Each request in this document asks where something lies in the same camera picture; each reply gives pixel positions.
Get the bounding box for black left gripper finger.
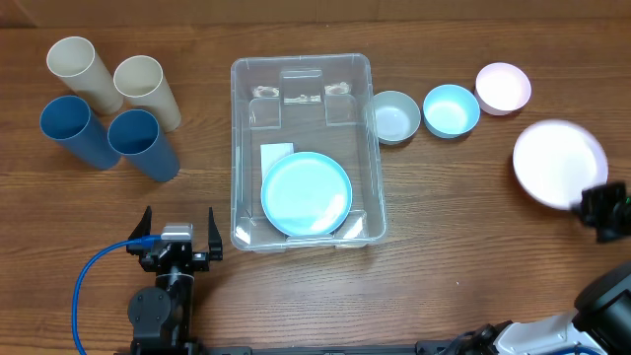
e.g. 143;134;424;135
128;206;152;241
208;208;223;259

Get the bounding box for pink plate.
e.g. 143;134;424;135
513;119;608;211

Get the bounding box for blue cup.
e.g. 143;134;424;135
107;108;180;182
39;96;120;170

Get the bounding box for light blue plate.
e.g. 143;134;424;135
260;152;353;238

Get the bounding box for pink small bowl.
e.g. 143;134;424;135
474;62;532;116

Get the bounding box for clear plastic storage bin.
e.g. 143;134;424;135
231;53;386;252

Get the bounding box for light blue small bowl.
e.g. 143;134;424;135
422;84;481;139

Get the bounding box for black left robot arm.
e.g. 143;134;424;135
126;208;223;355

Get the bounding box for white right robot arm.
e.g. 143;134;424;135
441;182;630;355

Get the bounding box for white label in bin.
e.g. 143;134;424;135
260;143;294;179

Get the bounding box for beige cup rear right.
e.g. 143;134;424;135
113;55;181;132

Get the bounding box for beige cup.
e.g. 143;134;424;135
113;55;181;132
46;36;123;114

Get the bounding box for beige cup rear left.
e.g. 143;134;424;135
46;36;123;114

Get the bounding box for grey small bowl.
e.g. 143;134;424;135
374;91;421;145

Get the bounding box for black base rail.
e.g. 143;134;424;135
199;340;456;355

